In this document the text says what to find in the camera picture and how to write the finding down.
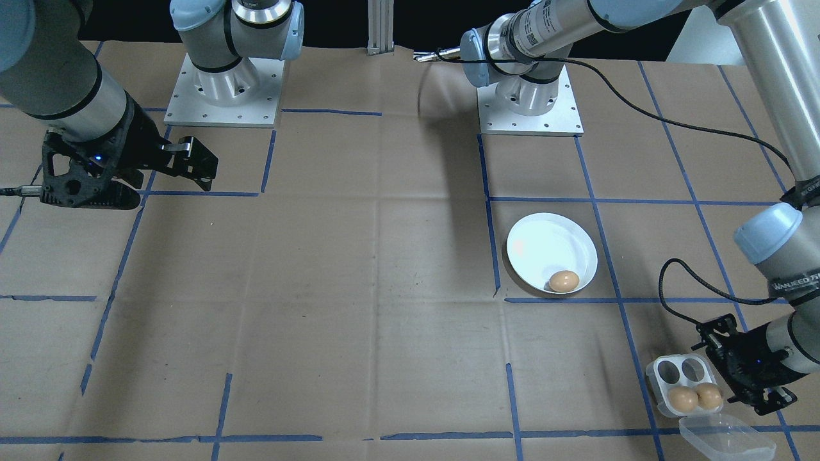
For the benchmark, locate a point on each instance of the brown egg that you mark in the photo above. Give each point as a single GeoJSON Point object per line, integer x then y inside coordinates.
{"type": "Point", "coordinates": [564, 282]}
{"type": "Point", "coordinates": [683, 399]}
{"type": "Point", "coordinates": [710, 396]}

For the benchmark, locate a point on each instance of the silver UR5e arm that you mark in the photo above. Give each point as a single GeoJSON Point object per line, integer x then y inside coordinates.
{"type": "Point", "coordinates": [769, 77]}
{"type": "Point", "coordinates": [64, 89]}

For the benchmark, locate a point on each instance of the clear plastic egg carton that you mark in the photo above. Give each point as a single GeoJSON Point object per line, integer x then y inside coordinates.
{"type": "Point", "coordinates": [724, 435]}

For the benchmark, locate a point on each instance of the white round plate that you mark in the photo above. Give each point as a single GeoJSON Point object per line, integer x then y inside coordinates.
{"type": "Point", "coordinates": [544, 250]}

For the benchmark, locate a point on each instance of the silver metal fitting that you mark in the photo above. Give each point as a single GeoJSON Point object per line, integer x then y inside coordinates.
{"type": "Point", "coordinates": [435, 56]}

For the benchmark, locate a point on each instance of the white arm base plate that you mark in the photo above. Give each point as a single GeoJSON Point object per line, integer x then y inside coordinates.
{"type": "Point", "coordinates": [493, 125]}
{"type": "Point", "coordinates": [186, 118]}

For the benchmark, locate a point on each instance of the aluminium frame post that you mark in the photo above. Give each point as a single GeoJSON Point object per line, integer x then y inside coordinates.
{"type": "Point", "coordinates": [381, 25]}

